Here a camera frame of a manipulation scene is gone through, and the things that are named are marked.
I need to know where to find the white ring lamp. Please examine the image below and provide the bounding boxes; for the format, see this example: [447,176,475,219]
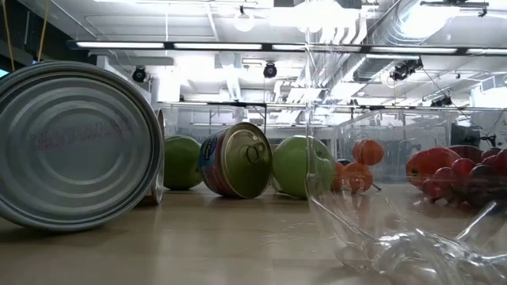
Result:
[233,6,256,33]

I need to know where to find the light green apple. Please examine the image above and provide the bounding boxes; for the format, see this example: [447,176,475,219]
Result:
[271,135,337,199]

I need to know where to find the blue red label can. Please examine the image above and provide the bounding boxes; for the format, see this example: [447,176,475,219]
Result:
[197,121,274,200]

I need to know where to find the orange red apple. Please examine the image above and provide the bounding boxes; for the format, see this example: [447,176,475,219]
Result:
[406,146,463,190]

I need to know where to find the yellow power cable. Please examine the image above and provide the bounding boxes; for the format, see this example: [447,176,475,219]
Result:
[0,0,51,73]

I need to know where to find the clear plastic bottle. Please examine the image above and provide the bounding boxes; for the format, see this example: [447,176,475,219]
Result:
[304,0,507,285]

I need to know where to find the clear plastic bin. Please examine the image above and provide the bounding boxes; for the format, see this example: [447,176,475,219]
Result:
[158,101,249,139]
[335,107,455,186]

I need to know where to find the silver ventilation duct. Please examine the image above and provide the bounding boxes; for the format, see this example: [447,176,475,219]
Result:
[351,0,492,83]

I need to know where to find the black computer monitor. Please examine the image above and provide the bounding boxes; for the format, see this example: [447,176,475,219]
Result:
[450,123,482,148]

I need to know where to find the small tin can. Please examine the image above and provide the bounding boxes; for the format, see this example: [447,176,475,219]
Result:
[134,108,167,207]

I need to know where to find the dark red apple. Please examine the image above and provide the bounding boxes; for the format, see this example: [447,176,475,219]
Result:
[447,144,496,164]

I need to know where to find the long ceiling light strip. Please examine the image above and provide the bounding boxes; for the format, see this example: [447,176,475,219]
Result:
[67,39,507,57]

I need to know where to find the orange tomatoes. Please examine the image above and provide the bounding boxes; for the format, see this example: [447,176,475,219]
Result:
[331,138,386,195]

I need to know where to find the red grape bunch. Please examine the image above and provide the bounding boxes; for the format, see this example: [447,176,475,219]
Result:
[420,148,507,210]

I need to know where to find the dark green apple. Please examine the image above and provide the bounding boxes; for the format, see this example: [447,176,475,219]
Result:
[162,135,204,191]

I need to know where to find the green label tuna can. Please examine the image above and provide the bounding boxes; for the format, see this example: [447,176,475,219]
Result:
[0,59,166,233]

